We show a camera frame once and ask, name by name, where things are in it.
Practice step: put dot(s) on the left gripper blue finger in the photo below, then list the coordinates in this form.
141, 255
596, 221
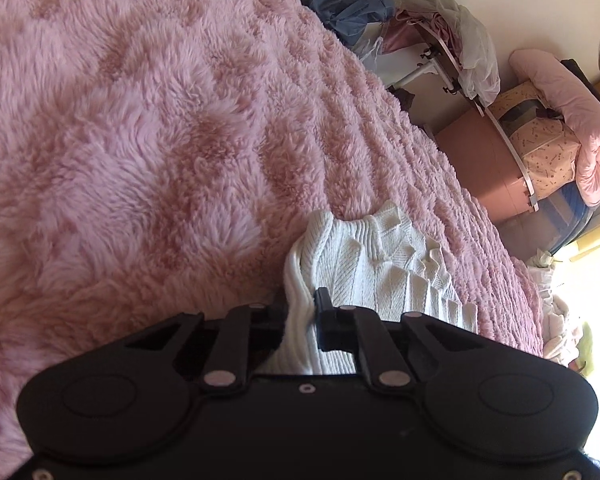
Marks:
335, 327

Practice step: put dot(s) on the white cable knit sweater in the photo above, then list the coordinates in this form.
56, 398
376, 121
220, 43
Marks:
381, 262

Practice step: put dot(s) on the pink plastic storage bin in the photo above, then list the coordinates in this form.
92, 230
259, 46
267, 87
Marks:
485, 166

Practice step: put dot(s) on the white bedding pile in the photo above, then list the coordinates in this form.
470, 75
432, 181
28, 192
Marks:
570, 301

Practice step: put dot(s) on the blue storage container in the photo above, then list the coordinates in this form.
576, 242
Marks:
560, 219

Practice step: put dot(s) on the pink fluffy bed blanket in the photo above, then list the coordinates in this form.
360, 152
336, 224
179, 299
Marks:
161, 156

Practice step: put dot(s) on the beige patterned storage bag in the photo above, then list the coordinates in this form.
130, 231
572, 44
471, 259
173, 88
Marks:
545, 144

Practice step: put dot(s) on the clear plastic bag pile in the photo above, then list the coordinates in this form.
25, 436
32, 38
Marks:
469, 41

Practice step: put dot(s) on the dusty pink cloth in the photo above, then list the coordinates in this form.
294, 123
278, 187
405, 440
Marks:
401, 32

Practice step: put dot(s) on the pink quilted duvet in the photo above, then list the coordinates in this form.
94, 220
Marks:
580, 109

